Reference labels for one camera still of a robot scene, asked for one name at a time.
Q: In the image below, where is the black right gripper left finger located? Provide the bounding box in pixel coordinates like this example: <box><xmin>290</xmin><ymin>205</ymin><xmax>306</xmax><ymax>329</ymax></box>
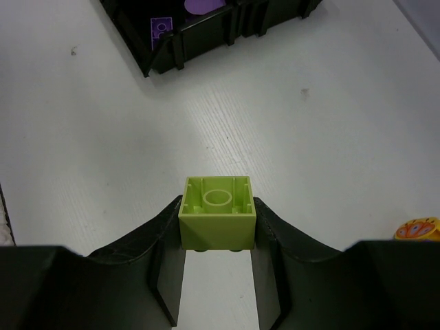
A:
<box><xmin>1</xmin><ymin>197</ymin><xmax>186</xmax><ymax>329</ymax></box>

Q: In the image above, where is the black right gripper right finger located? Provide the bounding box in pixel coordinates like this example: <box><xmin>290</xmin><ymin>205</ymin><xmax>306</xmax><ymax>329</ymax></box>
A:
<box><xmin>251</xmin><ymin>199</ymin><xmax>439</xmax><ymax>329</ymax></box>

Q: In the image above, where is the orange round lego piece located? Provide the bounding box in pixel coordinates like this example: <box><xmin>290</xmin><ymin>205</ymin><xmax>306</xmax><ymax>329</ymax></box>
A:
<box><xmin>393</xmin><ymin>217</ymin><xmax>439</xmax><ymax>241</ymax></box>

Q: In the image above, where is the yellow green lego brick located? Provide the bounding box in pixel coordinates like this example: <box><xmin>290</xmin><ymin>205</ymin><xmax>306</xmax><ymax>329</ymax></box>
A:
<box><xmin>178</xmin><ymin>176</ymin><xmax>256</xmax><ymax>252</ymax></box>

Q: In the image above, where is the purple 2x4 lego brick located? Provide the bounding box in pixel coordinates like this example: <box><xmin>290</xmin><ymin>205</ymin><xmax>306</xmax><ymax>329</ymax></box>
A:
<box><xmin>150</xmin><ymin>16</ymin><xmax>173</xmax><ymax>50</ymax></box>

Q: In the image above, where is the purple round paw lego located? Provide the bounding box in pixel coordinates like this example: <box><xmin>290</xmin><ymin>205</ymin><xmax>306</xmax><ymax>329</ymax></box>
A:
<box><xmin>184</xmin><ymin>0</ymin><xmax>226</xmax><ymax>16</ymax></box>

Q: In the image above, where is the black four-compartment bin tray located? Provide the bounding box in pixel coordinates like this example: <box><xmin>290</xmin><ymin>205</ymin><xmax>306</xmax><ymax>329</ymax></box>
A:
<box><xmin>101</xmin><ymin>0</ymin><xmax>319</xmax><ymax>76</ymax></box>

